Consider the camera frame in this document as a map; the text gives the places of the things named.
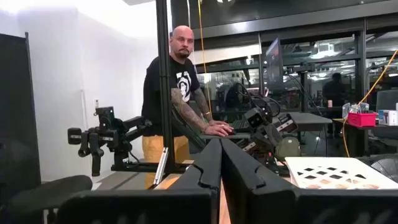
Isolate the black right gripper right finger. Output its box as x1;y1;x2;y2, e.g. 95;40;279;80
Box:
221;138;398;224

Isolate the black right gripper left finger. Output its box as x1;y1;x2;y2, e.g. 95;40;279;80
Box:
57;138;222;224

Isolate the olive green pouch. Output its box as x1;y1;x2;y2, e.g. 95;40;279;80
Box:
274;136;302;161

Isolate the white perforated shelf rack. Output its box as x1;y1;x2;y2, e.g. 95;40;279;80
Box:
284;156;398;190

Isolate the dark grey desk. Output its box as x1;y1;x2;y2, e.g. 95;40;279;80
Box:
287;111;333;134

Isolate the black floor fan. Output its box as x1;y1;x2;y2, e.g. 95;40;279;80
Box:
370;157;398;184

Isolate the red plastic bin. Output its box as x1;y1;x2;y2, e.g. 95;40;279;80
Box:
347;111;378;128

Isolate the person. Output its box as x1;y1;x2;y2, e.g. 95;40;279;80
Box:
322;72;347;109
141;25;234;189

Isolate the white cardboard box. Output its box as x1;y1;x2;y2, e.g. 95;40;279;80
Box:
377;109;398;127

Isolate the black office chair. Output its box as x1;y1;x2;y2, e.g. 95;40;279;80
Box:
0;174;94;224

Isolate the black computer monitor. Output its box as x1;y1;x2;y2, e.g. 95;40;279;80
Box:
265;36;285;91

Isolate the black partition panel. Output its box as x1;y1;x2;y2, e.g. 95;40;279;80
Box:
0;32;42;189

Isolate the silver metal bracket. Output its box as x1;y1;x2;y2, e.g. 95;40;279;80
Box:
153;147;169;186

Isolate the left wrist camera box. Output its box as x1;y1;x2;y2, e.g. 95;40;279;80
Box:
243;108;267;129

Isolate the yellow hanging cable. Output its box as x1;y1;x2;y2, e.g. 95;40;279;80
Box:
341;49;398;158
197;0;213;116

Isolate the black metal frame post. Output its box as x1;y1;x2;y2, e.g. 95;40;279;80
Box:
155;0;175;174

